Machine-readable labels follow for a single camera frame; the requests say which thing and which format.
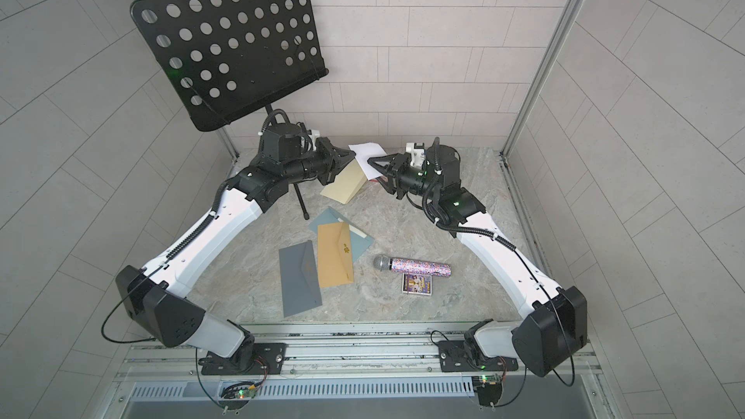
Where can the black perforated music stand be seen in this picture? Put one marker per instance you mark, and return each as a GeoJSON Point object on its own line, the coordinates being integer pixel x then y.
{"type": "Point", "coordinates": [227, 59]}

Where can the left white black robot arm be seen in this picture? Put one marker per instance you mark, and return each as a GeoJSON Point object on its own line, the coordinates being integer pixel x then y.
{"type": "Point", "coordinates": [154, 296]}

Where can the cream yellow envelope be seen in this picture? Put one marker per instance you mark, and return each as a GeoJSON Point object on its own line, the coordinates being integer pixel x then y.
{"type": "Point", "coordinates": [346, 184]}

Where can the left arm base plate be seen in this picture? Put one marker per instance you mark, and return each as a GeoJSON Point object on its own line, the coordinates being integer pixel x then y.
{"type": "Point", "coordinates": [257, 359]}

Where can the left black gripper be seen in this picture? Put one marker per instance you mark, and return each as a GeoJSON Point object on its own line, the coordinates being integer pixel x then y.
{"type": "Point", "coordinates": [334, 159]}

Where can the purple glitter microphone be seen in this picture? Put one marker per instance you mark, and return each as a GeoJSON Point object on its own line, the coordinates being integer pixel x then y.
{"type": "Point", "coordinates": [411, 266]}

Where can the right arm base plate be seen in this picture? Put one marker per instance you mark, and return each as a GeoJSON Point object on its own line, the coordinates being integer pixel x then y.
{"type": "Point", "coordinates": [454, 358]}

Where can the tan kraft envelope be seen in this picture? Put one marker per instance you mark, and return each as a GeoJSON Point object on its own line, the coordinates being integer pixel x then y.
{"type": "Point", "coordinates": [335, 264]}

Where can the circuit board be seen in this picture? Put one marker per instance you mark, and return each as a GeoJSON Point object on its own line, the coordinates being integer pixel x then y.
{"type": "Point", "coordinates": [236, 396]}
{"type": "Point", "coordinates": [488, 391]}

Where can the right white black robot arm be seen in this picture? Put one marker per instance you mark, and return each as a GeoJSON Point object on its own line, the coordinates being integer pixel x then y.
{"type": "Point", "coordinates": [554, 324]}

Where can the small colourful card box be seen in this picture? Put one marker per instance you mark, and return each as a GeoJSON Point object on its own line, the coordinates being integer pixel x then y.
{"type": "Point", "coordinates": [420, 285]}

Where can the pink white letter paper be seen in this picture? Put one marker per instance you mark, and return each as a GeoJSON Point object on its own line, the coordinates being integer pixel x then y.
{"type": "Point", "coordinates": [364, 151]}

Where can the aluminium mounting rail frame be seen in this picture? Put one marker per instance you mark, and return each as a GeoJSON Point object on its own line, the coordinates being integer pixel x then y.
{"type": "Point", "coordinates": [353, 349]}

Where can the right circuit board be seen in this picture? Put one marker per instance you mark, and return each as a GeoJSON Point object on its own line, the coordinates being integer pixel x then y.
{"type": "Point", "coordinates": [488, 391]}

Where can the light blue envelope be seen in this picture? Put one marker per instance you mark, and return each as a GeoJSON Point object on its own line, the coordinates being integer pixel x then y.
{"type": "Point", "coordinates": [360, 241]}

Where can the dark grey envelope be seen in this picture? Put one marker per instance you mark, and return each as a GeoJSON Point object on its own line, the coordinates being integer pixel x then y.
{"type": "Point", "coordinates": [300, 289]}

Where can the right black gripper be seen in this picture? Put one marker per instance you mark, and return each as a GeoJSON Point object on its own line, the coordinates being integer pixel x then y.
{"type": "Point", "coordinates": [400, 171]}

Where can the left circuit board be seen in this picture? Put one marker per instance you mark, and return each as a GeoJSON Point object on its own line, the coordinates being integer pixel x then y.
{"type": "Point", "coordinates": [236, 396]}

